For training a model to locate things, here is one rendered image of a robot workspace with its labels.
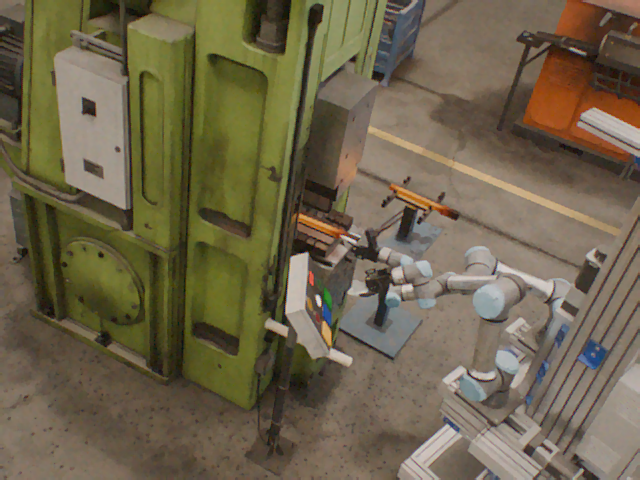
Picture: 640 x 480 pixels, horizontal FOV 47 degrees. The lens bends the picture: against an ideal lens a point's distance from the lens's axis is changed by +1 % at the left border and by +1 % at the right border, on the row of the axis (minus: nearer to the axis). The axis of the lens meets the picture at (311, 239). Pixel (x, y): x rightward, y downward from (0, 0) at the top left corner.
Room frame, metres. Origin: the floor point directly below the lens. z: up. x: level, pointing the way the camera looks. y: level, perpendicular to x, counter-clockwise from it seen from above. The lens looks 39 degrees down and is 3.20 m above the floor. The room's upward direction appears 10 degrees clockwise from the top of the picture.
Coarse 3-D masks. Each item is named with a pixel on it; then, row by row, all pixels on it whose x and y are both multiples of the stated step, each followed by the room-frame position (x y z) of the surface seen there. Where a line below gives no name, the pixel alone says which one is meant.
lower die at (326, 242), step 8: (312, 216) 2.87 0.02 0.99; (304, 224) 2.79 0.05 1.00; (328, 224) 2.83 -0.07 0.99; (336, 224) 2.84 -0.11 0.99; (304, 232) 2.74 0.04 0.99; (312, 232) 2.75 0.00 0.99; (320, 232) 2.76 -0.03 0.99; (296, 240) 2.70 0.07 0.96; (304, 240) 2.69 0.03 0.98; (312, 240) 2.70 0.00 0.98; (320, 240) 2.70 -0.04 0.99; (328, 240) 2.71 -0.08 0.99; (336, 240) 2.75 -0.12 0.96; (312, 248) 2.67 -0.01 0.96; (320, 248) 2.65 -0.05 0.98; (328, 248) 2.67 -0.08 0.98; (320, 256) 2.65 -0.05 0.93
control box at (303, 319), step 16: (304, 256) 2.33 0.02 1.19; (304, 272) 2.22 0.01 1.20; (288, 288) 2.15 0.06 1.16; (304, 288) 2.13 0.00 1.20; (288, 304) 2.06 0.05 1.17; (304, 304) 2.04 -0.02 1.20; (304, 320) 2.01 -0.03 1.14; (320, 320) 2.11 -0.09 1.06; (304, 336) 2.01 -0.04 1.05; (320, 336) 2.02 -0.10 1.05; (320, 352) 2.02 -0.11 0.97
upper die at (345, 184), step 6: (354, 168) 2.80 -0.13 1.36; (348, 174) 2.73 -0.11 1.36; (354, 174) 2.81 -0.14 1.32; (306, 180) 2.70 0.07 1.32; (348, 180) 2.75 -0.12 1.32; (306, 186) 2.69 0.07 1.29; (312, 186) 2.68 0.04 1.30; (318, 186) 2.67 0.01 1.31; (324, 186) 2.66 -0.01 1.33; (342, 186) 2.69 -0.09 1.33; (348, 186) 2.77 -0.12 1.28; (318, 192) 2.67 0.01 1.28; (324, 192) 2.66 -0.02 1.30; (330, 192) 2.65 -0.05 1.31; (336, 192) 2.64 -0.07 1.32; (342, 192) 2.70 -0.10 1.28; (330, 198) 2.65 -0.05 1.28; (336, 198) 2.64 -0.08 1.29
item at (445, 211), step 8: (392, 184) 3.27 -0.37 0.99; (400, 192) 3.22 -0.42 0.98; (408, 192) 3.22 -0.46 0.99; (416, 200) 3.18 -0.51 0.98; (424, 200) 3.17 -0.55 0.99; (432, 208) 3.14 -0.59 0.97; (440, 208) 3.13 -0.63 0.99; (448, 208) 3.12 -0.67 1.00; (448, 216) 3.11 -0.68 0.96; (456, 216) 3.09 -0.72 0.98
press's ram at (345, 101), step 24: (336, 72) 2.89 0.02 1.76; (336, 96) 2.68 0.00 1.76; (360, 96) 2.72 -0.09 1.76; (336, 120) 2.61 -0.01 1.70; (360, 120) 2.75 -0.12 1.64; (312, 144) 2.64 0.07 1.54; (336, 144) 2.60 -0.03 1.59; (360, 144) 2.81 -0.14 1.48; (312, 168) 2.64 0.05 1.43; (336, 168) 2.60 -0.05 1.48
